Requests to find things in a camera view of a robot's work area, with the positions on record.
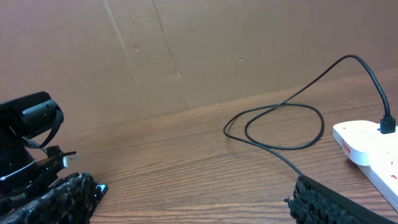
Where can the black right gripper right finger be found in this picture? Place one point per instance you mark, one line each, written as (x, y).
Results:
(314, 203)

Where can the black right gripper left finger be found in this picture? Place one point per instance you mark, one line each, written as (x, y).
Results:
(72, 199)

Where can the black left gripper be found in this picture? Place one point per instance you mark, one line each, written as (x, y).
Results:
(23, 178)

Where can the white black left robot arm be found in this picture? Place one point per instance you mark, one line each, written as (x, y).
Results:
(31, 122)

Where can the white charger plug adapter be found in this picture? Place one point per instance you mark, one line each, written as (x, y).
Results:
(357, 140)

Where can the white power strip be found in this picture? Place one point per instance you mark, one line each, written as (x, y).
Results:
(384, 177)

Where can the brown cardboard backdrop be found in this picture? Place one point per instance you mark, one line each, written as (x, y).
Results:
(113, 62)

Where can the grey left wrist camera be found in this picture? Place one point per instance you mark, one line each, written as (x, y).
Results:
(71, 161)

